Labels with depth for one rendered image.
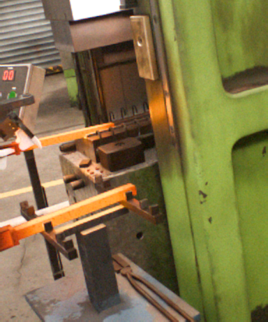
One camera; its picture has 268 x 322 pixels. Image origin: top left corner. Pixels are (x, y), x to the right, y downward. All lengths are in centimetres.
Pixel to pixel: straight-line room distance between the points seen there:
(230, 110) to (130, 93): 67
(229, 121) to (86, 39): 51
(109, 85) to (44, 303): 86
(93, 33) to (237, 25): 44
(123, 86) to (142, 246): 61
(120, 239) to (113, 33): 62
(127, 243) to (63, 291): 30
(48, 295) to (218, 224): 49
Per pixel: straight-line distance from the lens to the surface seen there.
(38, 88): 221
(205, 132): 145
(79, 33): 171
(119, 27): 175
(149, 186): 171
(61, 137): 179
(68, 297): 151
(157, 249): 180
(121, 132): 179
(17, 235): 126
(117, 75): 204
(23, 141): 175
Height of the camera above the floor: 148
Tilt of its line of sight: 17 degrees down
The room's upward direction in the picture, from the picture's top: 10 degrees counter-clockwise
